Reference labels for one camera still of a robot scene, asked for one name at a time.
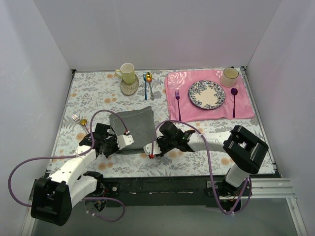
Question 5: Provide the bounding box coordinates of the grey cloth napkin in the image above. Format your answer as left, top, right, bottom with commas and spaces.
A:
117, 106, 155, 155

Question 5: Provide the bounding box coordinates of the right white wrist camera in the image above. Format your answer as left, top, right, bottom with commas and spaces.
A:
143, 141, 162, 159

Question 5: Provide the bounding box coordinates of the purple cable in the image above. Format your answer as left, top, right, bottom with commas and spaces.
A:
150, 119, 253, 215
8, 109, 130, 222

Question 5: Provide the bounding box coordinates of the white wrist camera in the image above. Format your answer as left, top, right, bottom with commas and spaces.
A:
117, 134, 134, 150
143, 141, 162, 159

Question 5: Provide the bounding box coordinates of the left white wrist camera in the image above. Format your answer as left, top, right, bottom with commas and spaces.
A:
117, 134, 134, 150

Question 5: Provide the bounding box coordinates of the purple fork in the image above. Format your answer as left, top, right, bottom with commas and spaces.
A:
175, 89, 182, 121

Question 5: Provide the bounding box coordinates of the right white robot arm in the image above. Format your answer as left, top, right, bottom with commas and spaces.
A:
144, 121, 269, 196

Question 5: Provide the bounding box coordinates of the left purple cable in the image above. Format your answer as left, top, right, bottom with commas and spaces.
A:
8, 109, 130, 222

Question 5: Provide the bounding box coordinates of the yellow-green mug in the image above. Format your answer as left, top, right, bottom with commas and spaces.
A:
115, 63, 135, 85

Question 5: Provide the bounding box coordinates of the cream mug dark rim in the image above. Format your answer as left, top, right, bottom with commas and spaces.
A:
220, 66, 239, 88

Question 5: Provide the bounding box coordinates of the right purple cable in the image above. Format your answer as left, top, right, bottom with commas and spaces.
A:
150, 119, 253, 215

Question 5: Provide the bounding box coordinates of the gold spoon purple handle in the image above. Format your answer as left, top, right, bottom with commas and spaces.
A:
79, 119, 90, 134

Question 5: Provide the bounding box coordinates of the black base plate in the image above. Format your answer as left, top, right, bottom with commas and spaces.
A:
96, 176, 217, 207

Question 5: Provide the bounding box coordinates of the pink floral placemat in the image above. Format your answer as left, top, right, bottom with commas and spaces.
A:
165, 69, 254, 122

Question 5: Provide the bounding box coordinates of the round woven coaster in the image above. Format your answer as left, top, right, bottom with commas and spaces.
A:
120, 75, 139, 96

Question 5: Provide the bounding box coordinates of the gold bowl spoon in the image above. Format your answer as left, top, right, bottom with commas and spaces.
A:
146, 72, 155, 100

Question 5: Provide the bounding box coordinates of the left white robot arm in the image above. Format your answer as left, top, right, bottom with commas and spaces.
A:
31, 123, 119, 226

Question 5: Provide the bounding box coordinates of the blue floral plate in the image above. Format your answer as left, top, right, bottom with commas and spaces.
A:
188, 80, 225, 110

